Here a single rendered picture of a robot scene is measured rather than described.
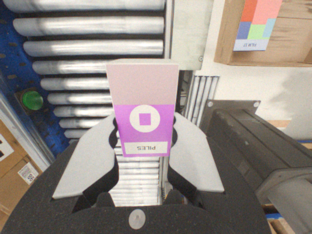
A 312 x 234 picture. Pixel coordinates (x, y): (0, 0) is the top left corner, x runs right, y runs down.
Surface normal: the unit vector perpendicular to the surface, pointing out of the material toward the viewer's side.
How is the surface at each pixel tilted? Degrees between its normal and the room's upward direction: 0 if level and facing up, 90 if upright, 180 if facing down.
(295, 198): 92
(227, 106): 0
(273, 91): 0
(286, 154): 90
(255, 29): 0
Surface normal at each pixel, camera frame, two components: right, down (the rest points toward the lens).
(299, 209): -0.85, -0.44
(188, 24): 0.04, 0.51
